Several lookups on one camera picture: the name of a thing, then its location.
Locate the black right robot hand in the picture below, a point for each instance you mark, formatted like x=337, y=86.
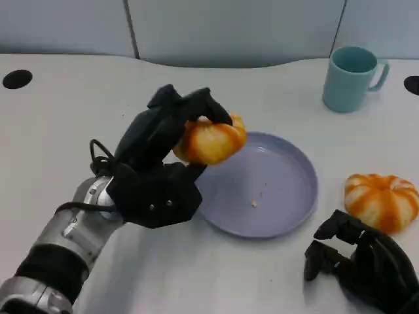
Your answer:
x=370, y=261

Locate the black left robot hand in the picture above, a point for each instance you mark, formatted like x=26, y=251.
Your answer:
x=147, y=140

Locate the orange white toy bread roll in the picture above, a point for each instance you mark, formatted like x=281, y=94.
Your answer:
x=376, y=199
x=209, y=140

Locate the lilac plate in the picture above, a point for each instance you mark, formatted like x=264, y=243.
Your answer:
x=281, y=170

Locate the pale green mug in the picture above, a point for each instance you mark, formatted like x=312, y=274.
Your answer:
x=343, y=88

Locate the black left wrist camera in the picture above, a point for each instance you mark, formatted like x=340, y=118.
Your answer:
x=154, y=202

